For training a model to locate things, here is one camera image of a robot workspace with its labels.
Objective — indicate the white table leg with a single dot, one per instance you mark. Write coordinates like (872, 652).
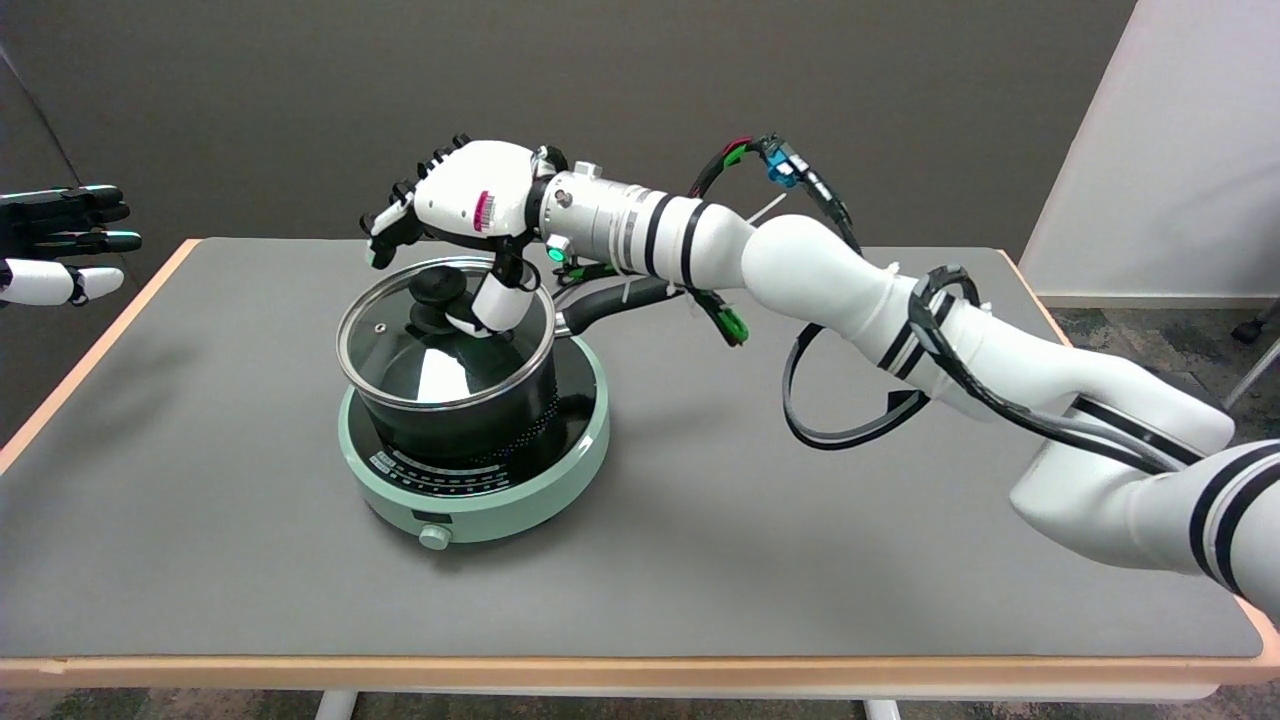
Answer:
(882, 710)
(335, 706)

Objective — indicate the dark chair base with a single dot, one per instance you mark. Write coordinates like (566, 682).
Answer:
(1258, 325)

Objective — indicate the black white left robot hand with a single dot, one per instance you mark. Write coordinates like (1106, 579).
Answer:
(45, 280)

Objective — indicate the grey table mat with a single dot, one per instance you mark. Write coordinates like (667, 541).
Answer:
(800, 520)

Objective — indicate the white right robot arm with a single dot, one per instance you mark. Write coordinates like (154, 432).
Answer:
(820, 270)

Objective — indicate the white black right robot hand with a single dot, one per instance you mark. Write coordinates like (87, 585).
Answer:
(470, 185)

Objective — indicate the mint green induction cooker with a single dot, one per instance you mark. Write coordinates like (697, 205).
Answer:
(500, 510)

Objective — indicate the glass pot lid black knob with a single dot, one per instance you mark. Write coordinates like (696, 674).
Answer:
(400, 360)

